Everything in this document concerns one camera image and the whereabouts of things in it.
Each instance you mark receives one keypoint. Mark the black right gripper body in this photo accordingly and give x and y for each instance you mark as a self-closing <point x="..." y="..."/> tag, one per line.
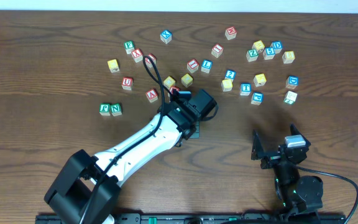
<point x="274" y="158"/>

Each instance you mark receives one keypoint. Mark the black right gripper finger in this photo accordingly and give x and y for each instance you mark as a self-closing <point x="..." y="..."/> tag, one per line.
<point x="257" y="149"/>
<point x="295" y="131"/>

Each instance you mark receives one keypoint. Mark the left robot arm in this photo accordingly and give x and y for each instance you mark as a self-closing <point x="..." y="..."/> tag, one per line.
<point x="87" y="188"/>

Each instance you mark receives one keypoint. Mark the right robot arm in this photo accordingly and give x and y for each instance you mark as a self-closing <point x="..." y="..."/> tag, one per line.
<point x="299" y="194"/>

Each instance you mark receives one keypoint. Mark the green 7 number block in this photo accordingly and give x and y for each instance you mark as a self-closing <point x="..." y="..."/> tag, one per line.
<point x="290" y="97"/>

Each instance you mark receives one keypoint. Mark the red U block centre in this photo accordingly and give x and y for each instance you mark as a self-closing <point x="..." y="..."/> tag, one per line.
<point x="173" y="90"/>

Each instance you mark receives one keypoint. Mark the red u block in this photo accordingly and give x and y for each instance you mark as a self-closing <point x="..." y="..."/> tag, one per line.
<point x="127" y="83"/>
<point x="173" y="90"/>

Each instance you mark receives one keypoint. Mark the blue D block right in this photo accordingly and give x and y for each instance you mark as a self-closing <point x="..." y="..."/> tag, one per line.
<point x="292" y="82"/>

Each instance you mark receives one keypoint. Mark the blue d block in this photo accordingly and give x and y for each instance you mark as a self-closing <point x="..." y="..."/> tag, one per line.
<point x="277" y="46"/>
<point x="292" y="82"/>

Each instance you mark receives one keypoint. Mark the red A letter block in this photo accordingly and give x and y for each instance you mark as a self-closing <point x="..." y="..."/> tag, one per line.
<point x="152" y="95"/>

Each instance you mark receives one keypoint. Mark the yellow K letter block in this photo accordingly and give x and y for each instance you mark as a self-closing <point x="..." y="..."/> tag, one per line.
<point x="260" y="80"/>

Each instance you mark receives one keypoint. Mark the blue T letter block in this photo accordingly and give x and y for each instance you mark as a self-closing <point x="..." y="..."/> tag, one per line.
<point x="245" y="89"/>

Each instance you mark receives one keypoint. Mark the yellow S letter block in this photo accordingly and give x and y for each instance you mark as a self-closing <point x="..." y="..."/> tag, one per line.
<point x="226" y="85"/>

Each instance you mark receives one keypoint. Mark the red I block centre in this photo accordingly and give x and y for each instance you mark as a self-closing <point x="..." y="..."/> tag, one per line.
<point x="192" y="65"/>

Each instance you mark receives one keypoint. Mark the red i block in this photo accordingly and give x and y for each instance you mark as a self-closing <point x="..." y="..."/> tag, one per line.
<point x="217" y="50"/>
<point x="192" y="65"/>

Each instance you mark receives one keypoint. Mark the blue L letter block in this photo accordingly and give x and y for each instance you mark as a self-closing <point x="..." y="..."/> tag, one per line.
<point x="206" y="66"/>

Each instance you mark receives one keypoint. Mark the blue 2 number block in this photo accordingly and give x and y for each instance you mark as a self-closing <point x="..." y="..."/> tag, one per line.
<point x="230" y="75"/>

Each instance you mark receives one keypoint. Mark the yellow 8 number block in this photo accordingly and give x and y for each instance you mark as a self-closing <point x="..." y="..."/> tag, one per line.
<point x="288" y="57"/>

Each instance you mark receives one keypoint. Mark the green N letter block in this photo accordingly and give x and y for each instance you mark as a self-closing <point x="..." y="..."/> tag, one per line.
<point x="116" y="109"/>

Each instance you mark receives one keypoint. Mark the red U block left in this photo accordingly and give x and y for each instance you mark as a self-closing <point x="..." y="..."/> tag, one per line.
<point x="127" y="83"/>

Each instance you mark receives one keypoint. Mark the red E letter block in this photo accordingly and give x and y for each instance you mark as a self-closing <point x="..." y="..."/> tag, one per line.
<point x="149" y="59"/>

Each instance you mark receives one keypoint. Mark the blue 5 number block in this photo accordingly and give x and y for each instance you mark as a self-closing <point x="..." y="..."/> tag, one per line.
<point x="268" y="53"/>

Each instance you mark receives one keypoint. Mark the green J letter block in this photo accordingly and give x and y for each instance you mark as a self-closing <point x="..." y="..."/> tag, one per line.
<point x="104" y="109"/>

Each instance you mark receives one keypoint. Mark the green Z letter block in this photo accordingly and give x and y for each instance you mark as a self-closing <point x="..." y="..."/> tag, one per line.
<point x="252" y="55"/>

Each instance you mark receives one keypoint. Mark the blue D block upper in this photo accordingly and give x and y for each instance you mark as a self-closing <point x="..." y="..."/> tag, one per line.
<point x="277" y="46"/>

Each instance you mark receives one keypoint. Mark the red I block upper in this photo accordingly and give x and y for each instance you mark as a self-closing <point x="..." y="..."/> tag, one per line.
<point x="217" y="50"/>

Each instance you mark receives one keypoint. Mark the red X letter block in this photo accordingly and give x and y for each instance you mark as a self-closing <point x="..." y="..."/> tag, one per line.
<point x="137" y="55"/>

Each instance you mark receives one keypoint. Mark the blue X letter block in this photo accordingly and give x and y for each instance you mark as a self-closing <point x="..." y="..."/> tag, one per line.
<point x="166" y="36"/>

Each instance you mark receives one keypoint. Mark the green F letter block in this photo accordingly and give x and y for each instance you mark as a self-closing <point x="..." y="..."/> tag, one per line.
<point x="129" y="46"/>

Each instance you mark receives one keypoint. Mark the red M letter block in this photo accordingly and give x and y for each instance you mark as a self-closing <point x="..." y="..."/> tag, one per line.
<point x="230" y="33"/>

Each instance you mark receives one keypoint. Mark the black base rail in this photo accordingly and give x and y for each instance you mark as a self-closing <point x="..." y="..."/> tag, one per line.
<point x="135" y="218"/>

